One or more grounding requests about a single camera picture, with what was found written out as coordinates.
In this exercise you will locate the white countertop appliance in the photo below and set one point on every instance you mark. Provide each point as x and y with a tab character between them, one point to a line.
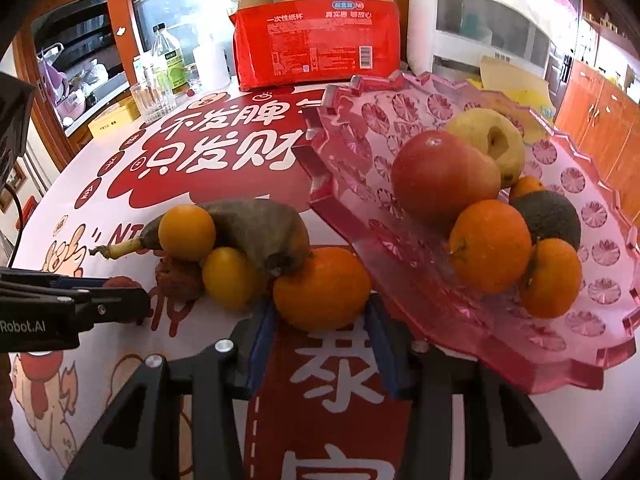
450	25

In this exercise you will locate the white squeeze bottle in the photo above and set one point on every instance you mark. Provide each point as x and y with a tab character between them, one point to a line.
211	65

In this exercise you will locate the white carton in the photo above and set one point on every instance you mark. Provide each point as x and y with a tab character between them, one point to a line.
141	71

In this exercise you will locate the red apple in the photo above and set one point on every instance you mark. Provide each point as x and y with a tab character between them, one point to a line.
440	175

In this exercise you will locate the yellow tissue box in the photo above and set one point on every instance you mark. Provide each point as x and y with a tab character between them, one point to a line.
520	95

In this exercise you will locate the orange tangerine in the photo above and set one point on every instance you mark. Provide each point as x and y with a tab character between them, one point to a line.
527	189
552	280
490	247
322	287

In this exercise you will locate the overripe brown banana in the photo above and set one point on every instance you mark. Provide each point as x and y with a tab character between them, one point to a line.
255	232

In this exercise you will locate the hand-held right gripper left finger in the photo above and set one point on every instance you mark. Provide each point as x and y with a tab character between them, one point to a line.
262	347

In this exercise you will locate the red paper cup package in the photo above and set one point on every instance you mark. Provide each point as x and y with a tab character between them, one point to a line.
310	45

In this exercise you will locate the yellow pear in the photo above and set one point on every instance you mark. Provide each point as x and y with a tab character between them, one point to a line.
492	135

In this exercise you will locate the clear bottle green label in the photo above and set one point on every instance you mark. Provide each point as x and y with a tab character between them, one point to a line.
167	65

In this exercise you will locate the small yellow-orange citrus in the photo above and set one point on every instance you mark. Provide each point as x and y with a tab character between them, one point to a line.
230	277
186	232

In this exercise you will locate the dark avocado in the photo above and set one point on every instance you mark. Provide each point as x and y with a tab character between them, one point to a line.
547	217

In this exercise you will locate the black range hood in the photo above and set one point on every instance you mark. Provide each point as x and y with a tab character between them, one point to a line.
75	25

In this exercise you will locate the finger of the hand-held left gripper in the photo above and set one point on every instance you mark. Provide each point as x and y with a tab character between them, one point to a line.
120	307
82	283

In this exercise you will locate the pink plastic bag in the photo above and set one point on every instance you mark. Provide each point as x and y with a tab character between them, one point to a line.
50	75

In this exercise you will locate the pink plastic fruit bowl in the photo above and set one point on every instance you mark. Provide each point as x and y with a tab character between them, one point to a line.
600	210

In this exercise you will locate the yellow flat box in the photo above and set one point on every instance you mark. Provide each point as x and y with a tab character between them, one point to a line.
112	119

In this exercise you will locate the small glass jar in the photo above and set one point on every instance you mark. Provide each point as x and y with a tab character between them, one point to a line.
192	79

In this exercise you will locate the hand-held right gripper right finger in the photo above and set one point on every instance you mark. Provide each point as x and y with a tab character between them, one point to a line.
382	355

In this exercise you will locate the wooden storage cabinet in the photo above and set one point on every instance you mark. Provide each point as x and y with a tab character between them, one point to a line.
600	105

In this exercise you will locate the clear drinking glass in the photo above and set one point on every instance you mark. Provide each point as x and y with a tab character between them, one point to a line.
152	102

